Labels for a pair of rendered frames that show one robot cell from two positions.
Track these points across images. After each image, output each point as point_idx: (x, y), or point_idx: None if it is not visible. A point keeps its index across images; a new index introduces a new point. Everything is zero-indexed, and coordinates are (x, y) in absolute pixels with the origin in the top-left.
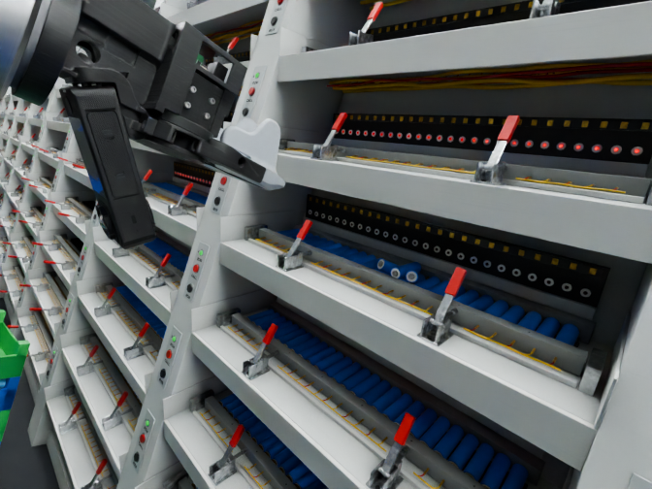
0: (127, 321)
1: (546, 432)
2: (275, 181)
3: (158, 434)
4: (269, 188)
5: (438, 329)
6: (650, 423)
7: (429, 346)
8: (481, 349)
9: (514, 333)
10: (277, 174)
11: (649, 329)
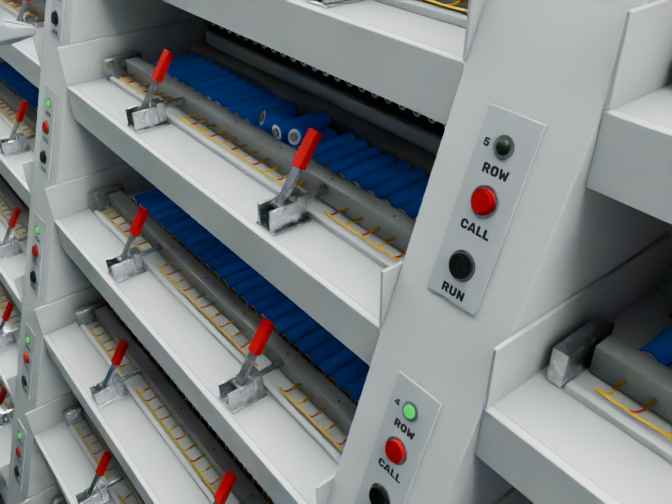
0: (1, 204)
1: (352, 333)
2: (5, 36)
3: (40, 352)
4: (5, 44)
5: (269, 215)
6: (417, 319)
7: (261, 237)
8: (332, 239)
9: (377, 217)
10: (4, 26)
11: (427, 213)
